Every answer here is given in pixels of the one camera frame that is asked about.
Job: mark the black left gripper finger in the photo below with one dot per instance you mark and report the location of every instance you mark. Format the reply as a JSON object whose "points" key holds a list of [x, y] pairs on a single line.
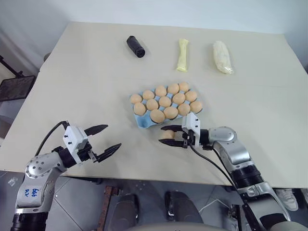
{"points": [[109, 151], [96, 129]]}

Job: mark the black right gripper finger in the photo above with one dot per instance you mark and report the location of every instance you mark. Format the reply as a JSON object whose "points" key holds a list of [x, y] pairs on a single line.
{"points": [[172, 128], [172, 143]]}

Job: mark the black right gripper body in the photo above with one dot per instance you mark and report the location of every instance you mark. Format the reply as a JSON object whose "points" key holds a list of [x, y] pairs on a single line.
{"points": [[188, 139]]}

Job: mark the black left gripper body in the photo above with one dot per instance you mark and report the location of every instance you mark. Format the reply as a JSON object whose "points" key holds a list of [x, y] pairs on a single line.
{"points": [[86, 154]]}

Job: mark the brown egg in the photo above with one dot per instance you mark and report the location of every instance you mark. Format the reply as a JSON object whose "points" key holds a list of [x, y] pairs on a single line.
{"points": [[190, 96], [196, 106], [160, 91], [148, 94], [173, 88], [168, 135], [170, 112], [184, 86], [139, 108], [165, 101], [136, 98], [157, 116], [152, 104], [184, 108], [178, 98]]}

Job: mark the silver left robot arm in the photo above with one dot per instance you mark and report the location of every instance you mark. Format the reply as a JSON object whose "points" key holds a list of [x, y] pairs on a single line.
{"points": [[36, 173]]}

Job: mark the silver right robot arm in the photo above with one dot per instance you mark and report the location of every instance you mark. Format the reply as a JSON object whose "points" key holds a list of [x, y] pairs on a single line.
{"points": [[237, 158]]}

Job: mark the blue egg carton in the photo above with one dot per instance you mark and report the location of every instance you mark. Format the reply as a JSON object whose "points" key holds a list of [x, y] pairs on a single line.
{"points": [[144, 122]]}

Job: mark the rusty metal bar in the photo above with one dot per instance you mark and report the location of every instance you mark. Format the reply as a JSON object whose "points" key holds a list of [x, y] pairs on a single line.
{"points": [[107, 207]]}

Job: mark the dark rounded foot shape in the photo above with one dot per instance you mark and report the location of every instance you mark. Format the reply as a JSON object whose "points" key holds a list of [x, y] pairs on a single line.
{"points": [[180, 207], [126, 209]]}

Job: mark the thin yellow plastic bag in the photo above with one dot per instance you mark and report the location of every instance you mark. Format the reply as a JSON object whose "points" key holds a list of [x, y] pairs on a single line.
{"points": [[182, 55]]}

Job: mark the white filled plastic bag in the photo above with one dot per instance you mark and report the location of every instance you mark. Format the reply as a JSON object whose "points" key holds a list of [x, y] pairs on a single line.
{"points": [[223, 57]]}

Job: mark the black cylindrical roll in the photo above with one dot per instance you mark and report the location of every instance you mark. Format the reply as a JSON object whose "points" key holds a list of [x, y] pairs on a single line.
{"points": [[136, 46]]}

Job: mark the black mesh metal rack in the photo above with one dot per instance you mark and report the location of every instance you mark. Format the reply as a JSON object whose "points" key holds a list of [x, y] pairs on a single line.
{"points": [[15, 87]]}

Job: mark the white sneaker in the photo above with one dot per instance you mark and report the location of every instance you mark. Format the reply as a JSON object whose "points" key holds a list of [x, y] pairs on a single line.
{"points": [[287, 197]]}

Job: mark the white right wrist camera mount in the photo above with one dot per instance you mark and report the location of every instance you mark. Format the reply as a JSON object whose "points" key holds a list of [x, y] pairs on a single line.
{"points": [[190, 122]]}

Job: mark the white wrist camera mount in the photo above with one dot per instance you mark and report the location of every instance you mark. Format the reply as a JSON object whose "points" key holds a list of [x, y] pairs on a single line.
{"points": [[75, 138], [190, 122]]}

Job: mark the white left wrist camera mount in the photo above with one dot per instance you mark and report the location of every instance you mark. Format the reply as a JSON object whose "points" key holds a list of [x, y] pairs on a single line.
{"points": [[75, 138]]}

